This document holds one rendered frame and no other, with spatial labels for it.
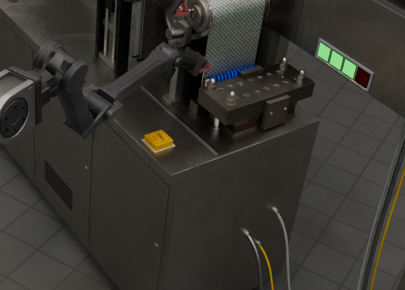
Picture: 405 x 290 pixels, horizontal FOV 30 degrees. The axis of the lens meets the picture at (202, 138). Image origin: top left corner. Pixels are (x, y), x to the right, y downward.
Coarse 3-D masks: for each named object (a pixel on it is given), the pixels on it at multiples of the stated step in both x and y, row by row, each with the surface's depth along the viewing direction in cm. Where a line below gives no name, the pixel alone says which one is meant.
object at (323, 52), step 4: (320, 44) 256; (320, 48) 256; (324, 48) 255; (328, 48) 253; (320, 52) 257; (324, 52) 255; (328, 52) 254; (320, 56) 257; (324, 56) 256; (328, 56) 254
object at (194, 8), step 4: (192, 4) 251; (196, 4) 250; (188, 8) 253; (192, 8) 251; (196, 8) 249; (200, 8) 249; (192, 12) 252; (196, 12) 250; (200, 12) 249; (188, 16) 254; (192, 16) 252; (196, 16) 250; (200, 16) 249; (192, 20) 253; (196, 20) 251; (200, 20) 250; (192, 24) 254; (196, 24) 252; (200, 24) 251
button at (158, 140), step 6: (156, 132) 252; (162, 132) 252; (144, 138) 251; (150, 138) 248; (156, 138) 249; (162, 138) 249; (168, 138) 250; (150, 144) 248; (156, 144) 246; (162, 144) 247; (168, 144) 249; (156, 150) 247
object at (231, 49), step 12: (252, 24) 262; (216, 36) 255; (228, 36) 258; (240, 36) 262; (252, 36) 266; (216, 48) 258; (228, 48) 262; (240, 48) 266; (252, 48) 269; (216, 60) 261; (228, 60) 265; (240, 60) 269; (252, 60) 273; (204, 72) 261; (216, 72) 265
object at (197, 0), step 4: (192, 0) 252; (196, 0) 250; (200, 0) 249; (188, 4) 254; (200, 4) 249; (204, 4) 248; (204, 8) 248; (204, 12) 248; (204, 16) 249; (208, 16) 248; (188, 20) 257; (204, 20) 249; (208, 20) 249; (204, 24) 250; (196, 28) 254; (200, 28) 253; (204, 28) 251
